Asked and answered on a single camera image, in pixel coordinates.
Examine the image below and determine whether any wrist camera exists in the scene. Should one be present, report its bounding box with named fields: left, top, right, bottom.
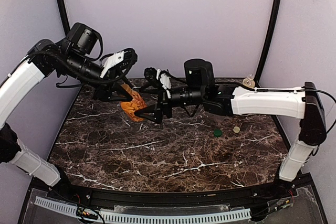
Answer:
left=144, top=67, right=171, bottom=90
left=99, top=48, right=138, bottom=79

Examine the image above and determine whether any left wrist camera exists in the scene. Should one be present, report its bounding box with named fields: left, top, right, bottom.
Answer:
left=99, top=48, right=138, bottom=79

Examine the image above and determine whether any orange juice bottle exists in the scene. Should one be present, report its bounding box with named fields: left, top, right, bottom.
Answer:
left=120, top=84, right=147, bottom=122

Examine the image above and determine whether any left black corner post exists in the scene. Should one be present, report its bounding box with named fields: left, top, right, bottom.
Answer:
left=56, top=0, right=70, bottom=35

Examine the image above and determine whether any dark green bottle cap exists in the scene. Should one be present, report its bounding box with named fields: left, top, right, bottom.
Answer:
left=213, top=129, right=223, bottom=137

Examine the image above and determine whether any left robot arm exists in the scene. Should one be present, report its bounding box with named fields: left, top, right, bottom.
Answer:
left=1, top=23, right=138, bottom=187

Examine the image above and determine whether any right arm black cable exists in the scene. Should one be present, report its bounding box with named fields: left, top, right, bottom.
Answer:
left=157, top=70, right=336, bottom=135

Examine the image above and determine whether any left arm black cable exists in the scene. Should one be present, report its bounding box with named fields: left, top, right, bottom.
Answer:
left=26, top=29, right=139, bottom=88

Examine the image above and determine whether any black corner post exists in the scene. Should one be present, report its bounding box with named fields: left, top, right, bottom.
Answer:
left=56, top=0, right=70, bottom=35
left=255, top=0, right=281, bottom=84

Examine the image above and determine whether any green tea bottle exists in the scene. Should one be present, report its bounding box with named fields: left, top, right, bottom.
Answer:
left=242, top=73, right=255, bottom=88

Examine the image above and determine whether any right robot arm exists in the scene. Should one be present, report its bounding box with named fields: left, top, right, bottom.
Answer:
left=135, top=59, right=327, bottom=182

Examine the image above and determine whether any black front frame rail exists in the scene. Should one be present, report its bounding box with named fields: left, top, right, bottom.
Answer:
left=47, top=182, right=297, bottom=209

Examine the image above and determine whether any white slotted cable duct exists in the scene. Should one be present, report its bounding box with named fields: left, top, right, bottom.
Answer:
left=34, top=196, right=251, bottom=223

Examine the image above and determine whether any right black corner post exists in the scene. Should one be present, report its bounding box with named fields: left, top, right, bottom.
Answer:
left=255, top=0, right=281, bottom=84

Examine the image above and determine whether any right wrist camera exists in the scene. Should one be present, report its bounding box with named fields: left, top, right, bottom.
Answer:
left=144, top=67, right=171, bottom=90

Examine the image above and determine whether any pale green bottle cap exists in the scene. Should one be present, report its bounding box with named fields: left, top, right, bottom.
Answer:
left=233, top=126, right=240, bottom=133

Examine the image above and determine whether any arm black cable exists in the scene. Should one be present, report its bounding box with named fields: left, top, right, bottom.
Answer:
left=26, top=29, right=139, bottom=88
left=157, top=70, right=336, bottom=135

